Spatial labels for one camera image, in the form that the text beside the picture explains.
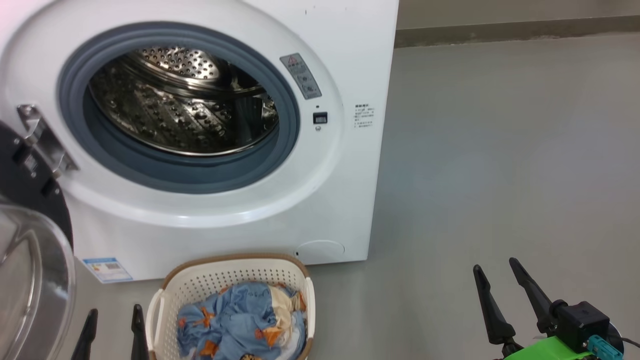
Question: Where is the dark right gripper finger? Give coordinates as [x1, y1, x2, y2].
[472, 264, 517, 346]
[509, 257, 556, 335]

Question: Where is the right camera cable teal plug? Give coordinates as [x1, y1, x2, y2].
[587, 334, 640, 360]

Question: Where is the cream perforated basket brown rim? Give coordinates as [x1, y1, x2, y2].
[146, 253, 316, 360]

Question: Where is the washing machine glass door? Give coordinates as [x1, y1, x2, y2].
[0, 120, 77, 360]

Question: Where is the white front-load washing machine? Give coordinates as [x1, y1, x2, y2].
[0, 0, 400, 284]

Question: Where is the cream garment with orange print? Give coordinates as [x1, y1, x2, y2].
[267, 287, 307, 351]

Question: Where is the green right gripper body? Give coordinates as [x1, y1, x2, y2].
[492, 335, 596, 360]

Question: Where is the blue garment with orange print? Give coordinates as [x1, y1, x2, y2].
[176, 281, 307, 360]

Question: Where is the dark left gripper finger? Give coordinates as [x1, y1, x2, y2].
[71, 308, 99, 360]
[131, 304, 150, 360]

